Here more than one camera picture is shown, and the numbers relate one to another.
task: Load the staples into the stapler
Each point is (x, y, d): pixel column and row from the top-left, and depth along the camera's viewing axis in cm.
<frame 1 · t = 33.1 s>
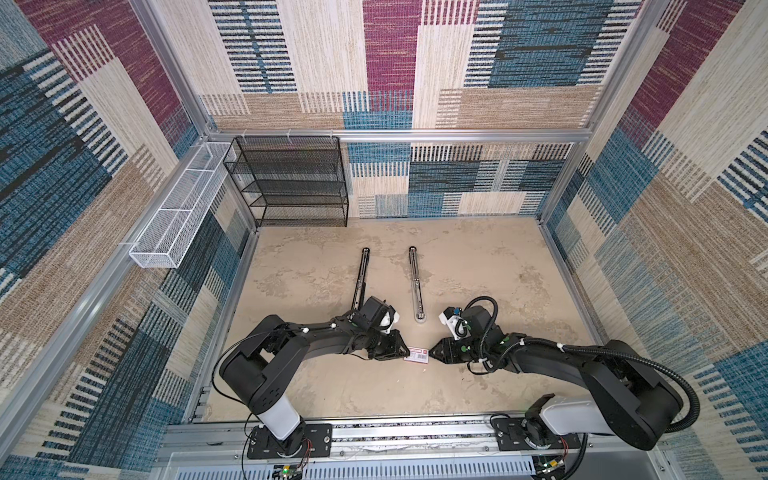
left hand: (409, 351, 85), fingers open
right hand: (435, 358, 85), fingers open
red staples box: (418, 355, 88), on the table

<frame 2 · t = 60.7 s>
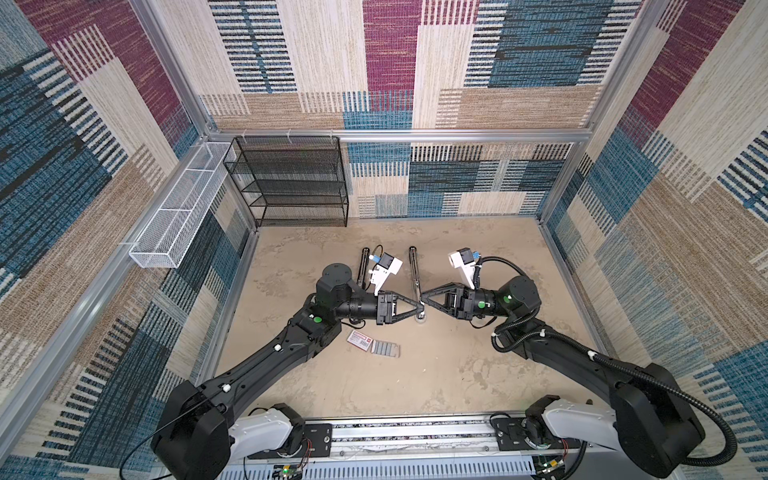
left hand: (422, 310, 63), fingers closed
right hand: (423, 305, 65), fingers closed
red staples box: (359, 340, 91), on the table
white staples inner tray: (385, 348, 89), on the table

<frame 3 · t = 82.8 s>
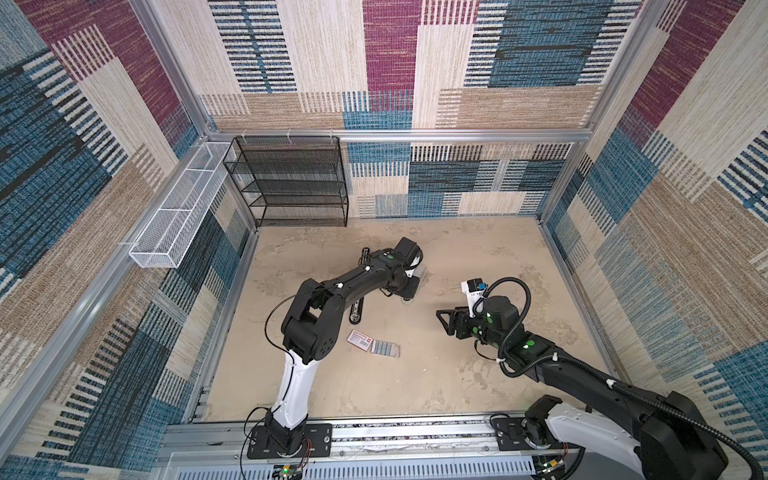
left hand: (411, 286, 95), fingers open
right hand: (447, 316, 83), fingers open
the named things where they were.

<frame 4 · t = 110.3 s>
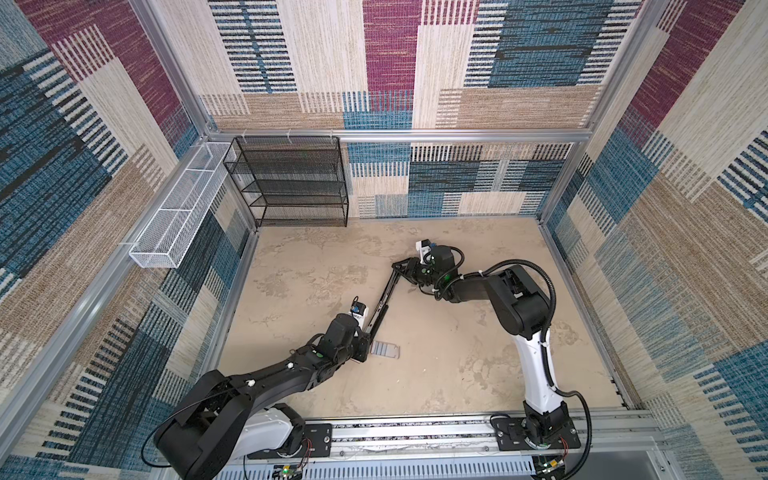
left hand: (368, 331, 88), fingers closed
right hand: (393, 269, 100), fingers open
